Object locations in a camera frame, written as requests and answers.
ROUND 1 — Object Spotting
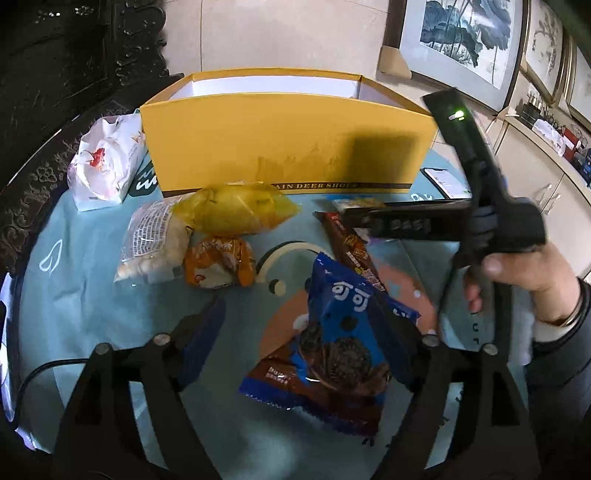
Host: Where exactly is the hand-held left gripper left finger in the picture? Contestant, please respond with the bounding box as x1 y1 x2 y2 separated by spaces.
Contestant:
52 298 228 480

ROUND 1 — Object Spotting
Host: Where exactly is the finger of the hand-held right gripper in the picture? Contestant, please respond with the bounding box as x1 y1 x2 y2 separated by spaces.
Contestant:
342 207 465 241
383 199 472 210

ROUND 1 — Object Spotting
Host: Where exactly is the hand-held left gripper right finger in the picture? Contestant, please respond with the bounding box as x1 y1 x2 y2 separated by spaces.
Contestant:
373 320 542 480

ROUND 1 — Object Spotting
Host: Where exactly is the small blue white snack packet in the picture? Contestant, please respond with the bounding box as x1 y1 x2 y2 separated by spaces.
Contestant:
329 196 387 214

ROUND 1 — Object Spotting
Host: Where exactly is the brown red chocolate bar packet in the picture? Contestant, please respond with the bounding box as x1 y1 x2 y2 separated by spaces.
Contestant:
314 210 387 294

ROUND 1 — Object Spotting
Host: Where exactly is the blue chocolate cookie packet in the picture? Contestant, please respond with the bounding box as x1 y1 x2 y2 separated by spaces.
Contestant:
238 251 422 437

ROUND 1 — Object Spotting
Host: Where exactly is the yellow cardboard box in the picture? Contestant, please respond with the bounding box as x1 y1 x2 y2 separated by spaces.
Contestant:
139 69 439 198

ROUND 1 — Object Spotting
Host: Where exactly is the person's right forearm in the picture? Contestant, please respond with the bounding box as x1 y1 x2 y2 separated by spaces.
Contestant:
526 277 591 480

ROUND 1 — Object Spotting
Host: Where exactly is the person's right hand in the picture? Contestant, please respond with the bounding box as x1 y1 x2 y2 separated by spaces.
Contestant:
463 241 581 322

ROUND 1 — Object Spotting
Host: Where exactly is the black smartphone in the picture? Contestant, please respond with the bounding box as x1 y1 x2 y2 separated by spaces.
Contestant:
421 166 472 201

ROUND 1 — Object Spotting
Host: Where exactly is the beige cabinet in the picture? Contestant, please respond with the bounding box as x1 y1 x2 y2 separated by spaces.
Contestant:
482 114 591 278

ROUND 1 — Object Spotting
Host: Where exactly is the small orange snack packet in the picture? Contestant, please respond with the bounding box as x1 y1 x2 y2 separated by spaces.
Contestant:
184 235 257 291

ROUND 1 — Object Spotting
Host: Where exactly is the dark brush holder set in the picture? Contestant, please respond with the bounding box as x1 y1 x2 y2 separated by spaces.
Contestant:
517 91 561 130

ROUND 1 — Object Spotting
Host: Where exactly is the small red box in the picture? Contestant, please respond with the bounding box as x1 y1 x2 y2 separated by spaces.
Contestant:
562 128 583 158

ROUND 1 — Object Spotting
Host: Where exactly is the clear packet of white buns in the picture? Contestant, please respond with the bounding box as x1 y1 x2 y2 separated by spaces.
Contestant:
115 199 194 286

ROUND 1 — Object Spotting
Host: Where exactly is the yellow transparent snack packet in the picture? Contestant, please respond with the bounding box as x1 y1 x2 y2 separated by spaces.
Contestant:
178 181 302 237

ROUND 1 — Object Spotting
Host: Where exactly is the framed pale painting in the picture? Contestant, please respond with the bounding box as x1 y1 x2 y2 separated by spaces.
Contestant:
564 34 591 132

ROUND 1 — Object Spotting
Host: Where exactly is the framed branch painting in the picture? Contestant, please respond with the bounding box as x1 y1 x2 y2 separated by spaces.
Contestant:
521 0 570 104

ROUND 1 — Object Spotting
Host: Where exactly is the framed lotus painting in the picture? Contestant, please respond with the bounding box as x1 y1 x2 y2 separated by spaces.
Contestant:
385 0 529 115

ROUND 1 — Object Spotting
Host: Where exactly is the white tissue pack red print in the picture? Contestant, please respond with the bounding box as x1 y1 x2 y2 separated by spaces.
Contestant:
67 111 148 212

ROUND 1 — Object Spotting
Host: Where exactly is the dark carved wooden screen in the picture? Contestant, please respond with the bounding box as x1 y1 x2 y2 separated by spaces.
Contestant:
0 0 185 278

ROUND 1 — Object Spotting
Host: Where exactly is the cardboard frame corner protector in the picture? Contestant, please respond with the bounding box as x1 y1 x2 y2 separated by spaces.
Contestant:
376 45 413 80

